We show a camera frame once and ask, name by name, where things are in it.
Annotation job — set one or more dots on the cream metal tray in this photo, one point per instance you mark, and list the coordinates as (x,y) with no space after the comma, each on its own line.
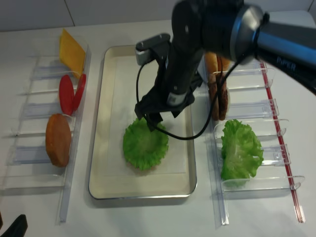
(111,177)

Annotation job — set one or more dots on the front red tomato slice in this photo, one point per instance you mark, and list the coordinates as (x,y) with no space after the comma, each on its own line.
(66,95)

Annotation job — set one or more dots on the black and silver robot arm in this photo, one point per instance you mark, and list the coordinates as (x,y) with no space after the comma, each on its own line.
(294,89)

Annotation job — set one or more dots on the bread bun in right rack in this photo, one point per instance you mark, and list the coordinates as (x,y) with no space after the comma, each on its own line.
(215,63)

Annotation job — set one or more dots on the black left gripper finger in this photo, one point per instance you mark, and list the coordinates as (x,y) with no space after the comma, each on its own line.
(17,228)

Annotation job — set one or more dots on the upright bread slice in rack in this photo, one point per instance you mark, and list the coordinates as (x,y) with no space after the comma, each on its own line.
(58,140)

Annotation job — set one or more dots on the green lettuce leaf in rack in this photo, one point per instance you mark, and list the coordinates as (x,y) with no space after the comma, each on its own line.
(241,151)

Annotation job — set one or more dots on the brown meat patty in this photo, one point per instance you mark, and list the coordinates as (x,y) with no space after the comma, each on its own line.
(212,89)
(222,96)

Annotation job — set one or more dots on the green lettuce leaf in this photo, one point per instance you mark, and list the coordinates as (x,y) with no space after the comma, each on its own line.
(241,151)
(142,148)

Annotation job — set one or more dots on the left clear acrylic rack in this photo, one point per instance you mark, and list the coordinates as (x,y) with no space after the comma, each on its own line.
(41,107)

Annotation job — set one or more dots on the front brown meat patty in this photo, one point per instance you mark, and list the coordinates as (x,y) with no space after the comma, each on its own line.
(212,89)

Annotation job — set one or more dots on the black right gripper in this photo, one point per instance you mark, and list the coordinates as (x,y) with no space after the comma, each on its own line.
(172,90)

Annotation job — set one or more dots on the rear brown meat patty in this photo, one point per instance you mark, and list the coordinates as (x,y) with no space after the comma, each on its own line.
(222,96)

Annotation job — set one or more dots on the yellow cheese slice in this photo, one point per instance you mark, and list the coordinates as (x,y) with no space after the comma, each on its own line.
(71,54)

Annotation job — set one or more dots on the clear acrylic rack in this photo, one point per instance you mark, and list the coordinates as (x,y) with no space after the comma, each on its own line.
(41,107)
(251,102)

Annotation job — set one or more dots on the red tomato slice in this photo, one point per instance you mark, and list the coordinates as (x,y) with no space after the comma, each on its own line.
(79,92)
(66,95)

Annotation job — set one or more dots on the right clear acrylic rack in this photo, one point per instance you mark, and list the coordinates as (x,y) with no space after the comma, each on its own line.
(251,102)

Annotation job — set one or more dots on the rear red tomato slice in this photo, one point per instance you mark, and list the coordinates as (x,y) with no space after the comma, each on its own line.
(79,92)

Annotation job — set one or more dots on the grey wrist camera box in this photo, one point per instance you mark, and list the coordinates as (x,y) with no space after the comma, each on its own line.
(154,48)

